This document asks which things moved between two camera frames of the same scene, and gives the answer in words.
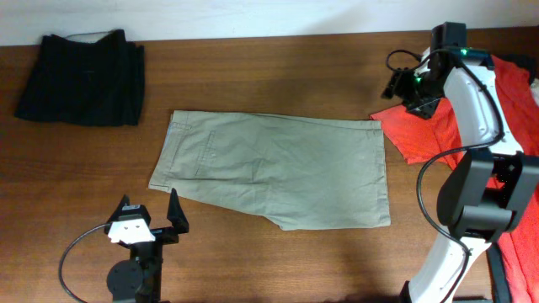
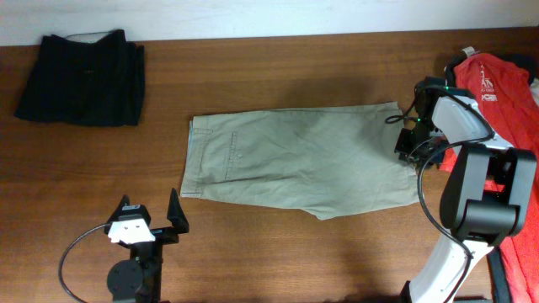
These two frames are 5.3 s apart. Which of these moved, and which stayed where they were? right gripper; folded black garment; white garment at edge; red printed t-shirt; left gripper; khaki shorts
Moved: right gripper; khaki shorts
Stayed: white garment at edge; red printed t-shirt; folded black garment; left gripper
